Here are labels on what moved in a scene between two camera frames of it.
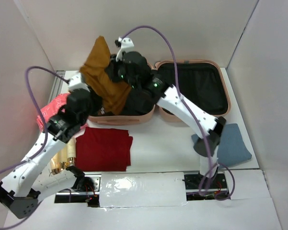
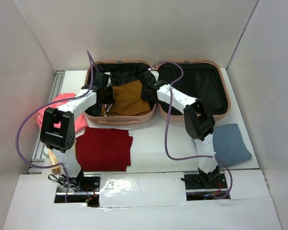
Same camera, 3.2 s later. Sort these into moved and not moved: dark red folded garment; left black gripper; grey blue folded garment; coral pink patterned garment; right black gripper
Moved: left black gripper; right black gripper
Not moved: dark red folded garment; coral pink patterned garment; grey blue folded garment
